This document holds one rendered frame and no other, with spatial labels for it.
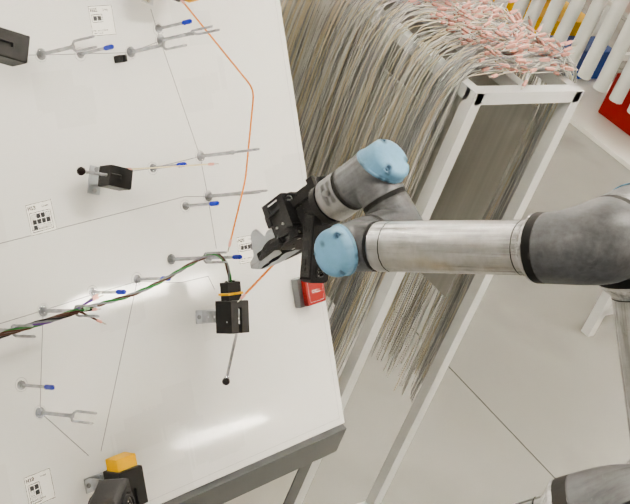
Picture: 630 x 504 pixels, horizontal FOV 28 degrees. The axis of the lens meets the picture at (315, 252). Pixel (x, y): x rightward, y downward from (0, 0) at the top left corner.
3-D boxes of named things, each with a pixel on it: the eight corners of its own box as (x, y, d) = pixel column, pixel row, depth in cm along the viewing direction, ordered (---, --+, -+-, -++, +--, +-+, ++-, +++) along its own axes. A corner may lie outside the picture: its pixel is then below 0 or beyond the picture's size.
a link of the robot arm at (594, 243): (617, 304, 156) (314, 292, 187) (654, 282, 164) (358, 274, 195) (608, 212, 153) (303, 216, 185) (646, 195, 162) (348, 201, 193)
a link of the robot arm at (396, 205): (373, 281, 193) (339, 219, 195) (414, 264, 202) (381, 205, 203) (408, 259, 188) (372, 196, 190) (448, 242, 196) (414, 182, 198)
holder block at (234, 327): (216, 333, 216) (231, 334, 213) (214, 301, 216) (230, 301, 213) (233, 332, 219) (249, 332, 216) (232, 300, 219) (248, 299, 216)
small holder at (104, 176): (60, 158, 200) (88, 154, 195) (106, 168, 206) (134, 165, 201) (58, 186, 199) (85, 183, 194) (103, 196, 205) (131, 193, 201)
